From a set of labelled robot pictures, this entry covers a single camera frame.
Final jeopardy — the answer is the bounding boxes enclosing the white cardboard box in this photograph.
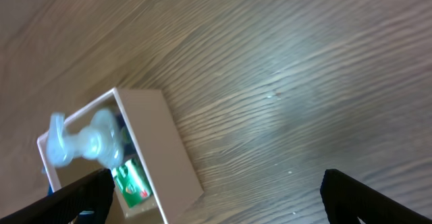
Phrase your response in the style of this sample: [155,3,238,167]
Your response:
[36,87,205,224]

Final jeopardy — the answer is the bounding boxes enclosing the green soap packet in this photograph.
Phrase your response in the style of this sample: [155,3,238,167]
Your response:
[111,157,153,208]

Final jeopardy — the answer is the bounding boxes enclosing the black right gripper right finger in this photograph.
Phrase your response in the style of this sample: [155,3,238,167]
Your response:
[320,169,431,224]

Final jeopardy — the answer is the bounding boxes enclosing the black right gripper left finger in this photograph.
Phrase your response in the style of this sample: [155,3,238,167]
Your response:
[1,169,115,224]

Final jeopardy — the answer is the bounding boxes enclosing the clear bottle with dark liquid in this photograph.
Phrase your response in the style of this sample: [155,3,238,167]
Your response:
[47,108,124,169]

